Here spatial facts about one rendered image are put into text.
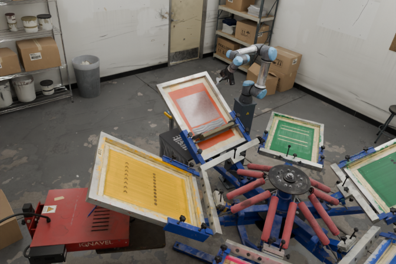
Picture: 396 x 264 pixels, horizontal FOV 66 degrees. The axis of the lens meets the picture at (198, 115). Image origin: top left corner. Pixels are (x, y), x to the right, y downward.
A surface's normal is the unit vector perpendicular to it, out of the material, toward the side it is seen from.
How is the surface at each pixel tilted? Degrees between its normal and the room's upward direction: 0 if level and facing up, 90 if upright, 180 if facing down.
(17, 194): 0
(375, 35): 90
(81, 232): 0
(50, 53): 89
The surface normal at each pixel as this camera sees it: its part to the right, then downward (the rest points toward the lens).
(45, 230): 0.07, -0.84
